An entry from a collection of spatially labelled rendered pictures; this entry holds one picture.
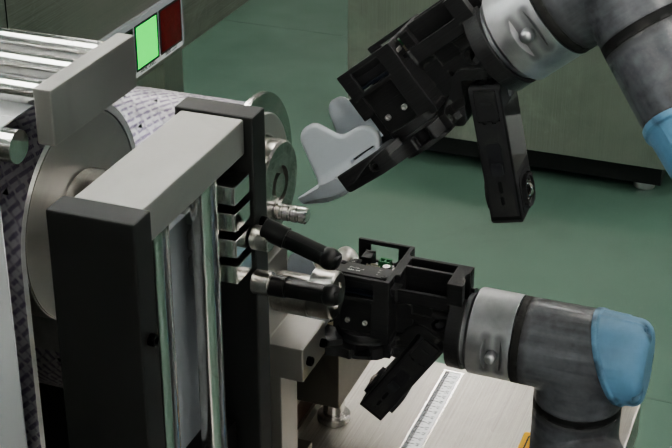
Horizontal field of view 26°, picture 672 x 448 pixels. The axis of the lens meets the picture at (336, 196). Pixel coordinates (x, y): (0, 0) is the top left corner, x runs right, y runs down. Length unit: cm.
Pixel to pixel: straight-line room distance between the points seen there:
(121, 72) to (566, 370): 49
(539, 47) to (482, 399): 61
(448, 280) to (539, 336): 9
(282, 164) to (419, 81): 17
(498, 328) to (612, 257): 255
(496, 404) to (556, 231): 234
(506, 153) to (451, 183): 302
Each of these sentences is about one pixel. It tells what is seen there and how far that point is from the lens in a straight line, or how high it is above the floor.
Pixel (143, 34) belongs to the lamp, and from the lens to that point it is 169.
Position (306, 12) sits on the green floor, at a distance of 544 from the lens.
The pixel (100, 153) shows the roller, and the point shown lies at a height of 137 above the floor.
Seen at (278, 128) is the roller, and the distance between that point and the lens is 121.
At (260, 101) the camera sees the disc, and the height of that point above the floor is 132.
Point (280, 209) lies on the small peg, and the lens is 118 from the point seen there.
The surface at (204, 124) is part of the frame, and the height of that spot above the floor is 144.
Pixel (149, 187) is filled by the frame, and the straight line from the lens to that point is 75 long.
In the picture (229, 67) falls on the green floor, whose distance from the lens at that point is 492.
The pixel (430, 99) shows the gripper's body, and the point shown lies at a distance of 106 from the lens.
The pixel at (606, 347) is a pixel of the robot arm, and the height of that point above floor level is 114.
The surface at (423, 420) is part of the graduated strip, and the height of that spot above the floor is 90.
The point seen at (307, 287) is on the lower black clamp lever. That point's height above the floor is 134.
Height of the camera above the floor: 176
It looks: 26 degrees down
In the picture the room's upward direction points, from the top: straight up
